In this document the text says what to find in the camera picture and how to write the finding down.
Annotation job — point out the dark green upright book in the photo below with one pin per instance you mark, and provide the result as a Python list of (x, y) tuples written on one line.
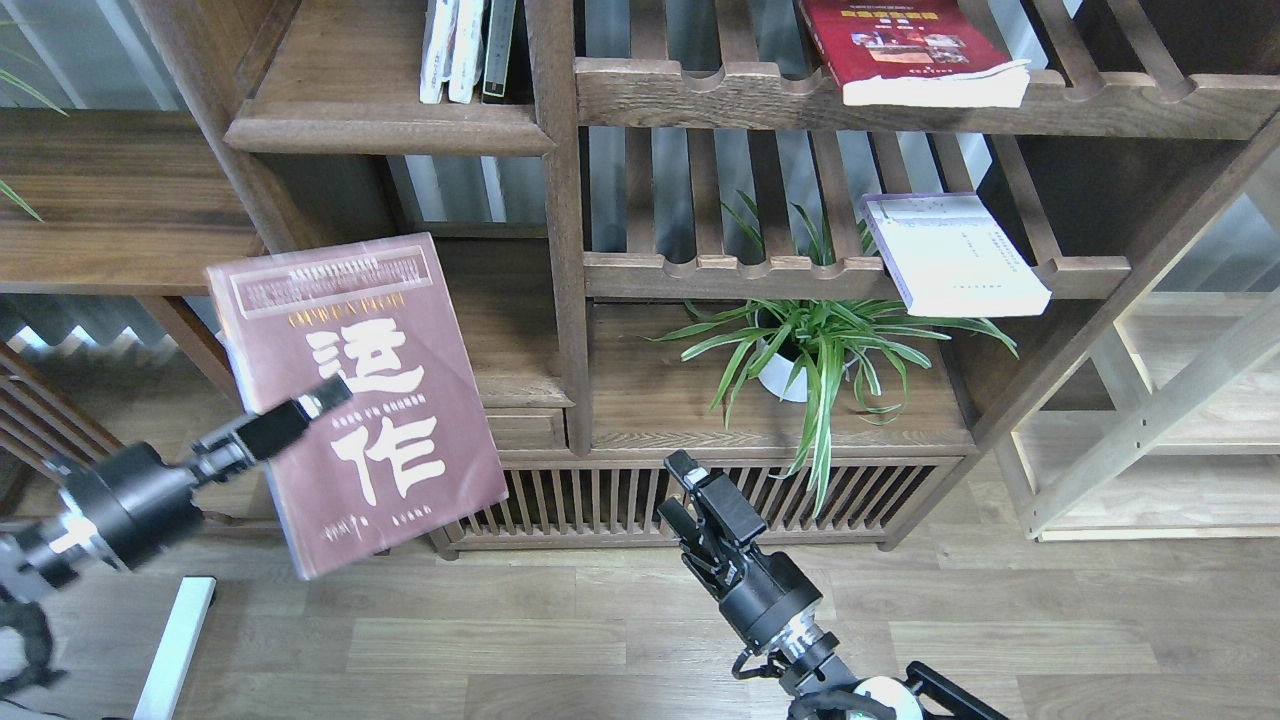
[(499, 32)]

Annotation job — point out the green spider plant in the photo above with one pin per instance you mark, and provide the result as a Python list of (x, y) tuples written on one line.
[(841, 341)]

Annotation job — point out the red book on shelf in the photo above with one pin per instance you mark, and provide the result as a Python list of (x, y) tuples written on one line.
[(913, 54)]

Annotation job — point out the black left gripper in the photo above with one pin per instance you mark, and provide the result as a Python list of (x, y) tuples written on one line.
[(129, 507)]

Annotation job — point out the maroon book white characters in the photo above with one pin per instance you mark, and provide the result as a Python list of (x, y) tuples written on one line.
[(411, 450)]

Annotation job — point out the white upright book middle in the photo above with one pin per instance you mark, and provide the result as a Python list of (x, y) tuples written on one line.
[(467, 48)]

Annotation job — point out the light wooden rack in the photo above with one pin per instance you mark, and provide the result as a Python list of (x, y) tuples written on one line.
[(1186, 444)]

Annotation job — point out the white upright book left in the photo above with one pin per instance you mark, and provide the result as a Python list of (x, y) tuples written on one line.
[(440, 22)]

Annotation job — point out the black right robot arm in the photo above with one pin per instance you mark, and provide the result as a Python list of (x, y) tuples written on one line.
[(822, 686)]

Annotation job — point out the white lavender book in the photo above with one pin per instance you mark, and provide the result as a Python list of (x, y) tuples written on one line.
[(950, 258)]

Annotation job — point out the white upright book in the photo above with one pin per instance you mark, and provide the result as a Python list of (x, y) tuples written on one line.
[(440, 22), (467, 48)]

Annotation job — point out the white plant pot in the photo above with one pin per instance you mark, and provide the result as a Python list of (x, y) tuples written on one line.
[(784, 377)]

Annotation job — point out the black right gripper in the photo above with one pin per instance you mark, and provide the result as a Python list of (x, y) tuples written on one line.
[(767, 600)]

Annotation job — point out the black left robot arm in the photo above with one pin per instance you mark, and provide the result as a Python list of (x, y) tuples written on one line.
[(29, 576)]

